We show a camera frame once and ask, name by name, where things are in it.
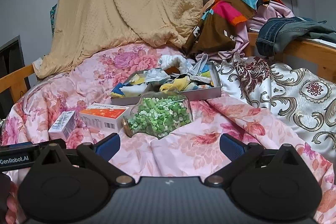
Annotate person's left hand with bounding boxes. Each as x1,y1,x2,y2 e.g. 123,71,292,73
5,181,21,224

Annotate pastel striped cloth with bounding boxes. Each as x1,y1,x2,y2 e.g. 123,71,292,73
184,77,213,90

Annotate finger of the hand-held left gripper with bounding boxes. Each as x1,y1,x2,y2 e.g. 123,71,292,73
33,140,67,157

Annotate yellow sock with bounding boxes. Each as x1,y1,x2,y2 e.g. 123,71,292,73
160,76,191,92

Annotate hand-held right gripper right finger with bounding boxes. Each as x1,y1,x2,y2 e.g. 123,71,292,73
204,133,306,186

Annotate grey box of socks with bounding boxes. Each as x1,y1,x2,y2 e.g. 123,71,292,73
110,61,222,106

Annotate grey green garment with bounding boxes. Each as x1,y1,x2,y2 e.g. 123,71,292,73
302,20,336,43

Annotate blue denim jeans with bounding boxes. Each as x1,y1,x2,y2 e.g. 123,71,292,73
256,17,315,56

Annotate small white box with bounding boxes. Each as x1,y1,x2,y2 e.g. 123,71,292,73
48,111,77,140

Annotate teal wall poster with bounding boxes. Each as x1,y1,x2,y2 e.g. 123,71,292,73
49,4,58,37

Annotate white sock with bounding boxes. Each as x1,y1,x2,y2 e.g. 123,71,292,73
160,54,190,73

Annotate glass jar of green bits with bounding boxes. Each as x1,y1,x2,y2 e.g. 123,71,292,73
121,91,194,139

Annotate colourful brown patchwork garment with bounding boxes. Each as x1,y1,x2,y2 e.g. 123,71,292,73
182,0,284,58

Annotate tan quilt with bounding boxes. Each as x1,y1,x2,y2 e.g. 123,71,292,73
38,0,208,80

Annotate orange and white box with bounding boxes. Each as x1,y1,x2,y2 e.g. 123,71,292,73
79,105,130,132

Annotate pink floral bed sheet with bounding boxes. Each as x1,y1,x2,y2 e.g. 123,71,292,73
0,43,336,224

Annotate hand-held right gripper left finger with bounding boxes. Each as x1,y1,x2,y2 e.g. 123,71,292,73
34,133,135,186

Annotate wooden bed rail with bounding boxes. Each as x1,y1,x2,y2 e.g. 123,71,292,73
247,32,336,77
0,63,38,101

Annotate dark doorway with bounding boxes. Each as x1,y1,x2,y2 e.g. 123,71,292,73
0,35,25,77

